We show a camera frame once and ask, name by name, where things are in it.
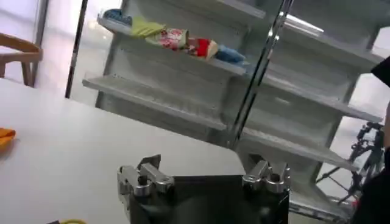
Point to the grey shelf rack with clothes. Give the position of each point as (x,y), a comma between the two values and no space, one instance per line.
(170,91)

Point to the orange t-shirt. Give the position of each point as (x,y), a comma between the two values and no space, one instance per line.
(5,137)

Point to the dark slanted frame bar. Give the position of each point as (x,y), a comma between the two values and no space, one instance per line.
(76,45)

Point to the shiny slanted metal pole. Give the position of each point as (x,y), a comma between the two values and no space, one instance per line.
(258,76)

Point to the yellow-green curved object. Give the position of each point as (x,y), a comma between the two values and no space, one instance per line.
(73,221)

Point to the wooden chair with pale seat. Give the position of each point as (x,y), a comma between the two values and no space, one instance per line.
(24,53)

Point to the black tripod stand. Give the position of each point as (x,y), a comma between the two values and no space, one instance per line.
(367,152)

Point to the empty grey shelf rack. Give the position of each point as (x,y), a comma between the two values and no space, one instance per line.
(310,100)

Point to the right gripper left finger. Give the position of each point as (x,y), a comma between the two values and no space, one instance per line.
(143,182)

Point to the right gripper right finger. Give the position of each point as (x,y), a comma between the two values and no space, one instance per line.
(271,181)

